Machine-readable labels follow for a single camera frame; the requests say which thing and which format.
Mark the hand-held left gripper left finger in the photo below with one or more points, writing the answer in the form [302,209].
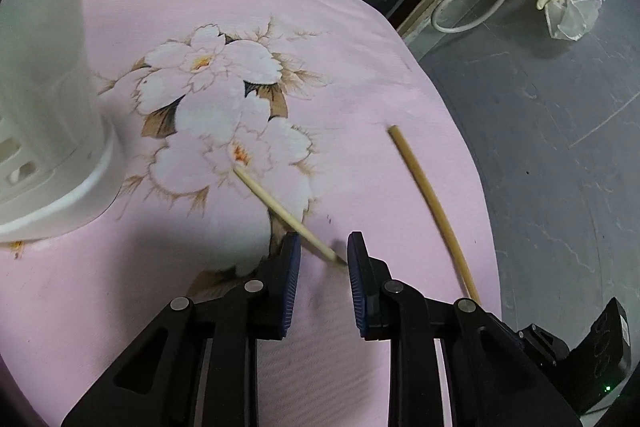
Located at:
[290,287]

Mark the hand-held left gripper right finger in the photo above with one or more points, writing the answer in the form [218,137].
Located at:
[356,287]

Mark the pale wooden chopstick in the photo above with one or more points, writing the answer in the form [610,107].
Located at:
[280,209]

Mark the thick brown wooden chopstick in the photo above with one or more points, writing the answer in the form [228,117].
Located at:
[430,202]

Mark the white plastic utensil holder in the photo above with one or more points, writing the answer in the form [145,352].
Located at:
[45,82]

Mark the pink floral tablecloth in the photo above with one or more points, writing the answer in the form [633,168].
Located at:
[350,72]

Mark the clear plastic bag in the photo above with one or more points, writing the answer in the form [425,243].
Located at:
[575,17]

